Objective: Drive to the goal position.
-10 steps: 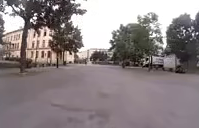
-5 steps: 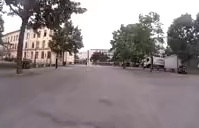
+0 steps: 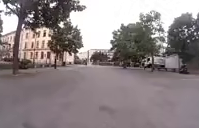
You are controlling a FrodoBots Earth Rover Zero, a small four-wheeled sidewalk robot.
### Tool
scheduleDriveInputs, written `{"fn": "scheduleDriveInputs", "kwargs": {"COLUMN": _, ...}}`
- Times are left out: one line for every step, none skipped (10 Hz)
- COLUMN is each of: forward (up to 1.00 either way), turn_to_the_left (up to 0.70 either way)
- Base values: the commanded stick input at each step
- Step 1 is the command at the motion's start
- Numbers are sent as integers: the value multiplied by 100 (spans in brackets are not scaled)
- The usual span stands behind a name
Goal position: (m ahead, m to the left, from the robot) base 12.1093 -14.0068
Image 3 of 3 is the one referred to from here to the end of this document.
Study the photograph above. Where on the pale distant block building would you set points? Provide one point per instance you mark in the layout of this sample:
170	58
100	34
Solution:
97	53

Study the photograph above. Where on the small tree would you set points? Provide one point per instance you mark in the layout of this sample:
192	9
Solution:
64	40

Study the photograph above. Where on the white truck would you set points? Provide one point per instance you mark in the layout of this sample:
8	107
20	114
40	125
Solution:
155	61

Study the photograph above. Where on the beige multi-storey building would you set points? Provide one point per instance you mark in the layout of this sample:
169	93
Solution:
33	46

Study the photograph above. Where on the white box trailer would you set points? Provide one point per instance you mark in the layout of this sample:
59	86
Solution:
172	62

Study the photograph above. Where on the green bush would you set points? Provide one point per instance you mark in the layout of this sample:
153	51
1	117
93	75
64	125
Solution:
25	63

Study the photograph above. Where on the large tree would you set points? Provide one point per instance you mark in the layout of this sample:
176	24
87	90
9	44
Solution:
18	36

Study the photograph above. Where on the group of trees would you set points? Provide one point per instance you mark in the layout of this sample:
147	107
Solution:
187	36

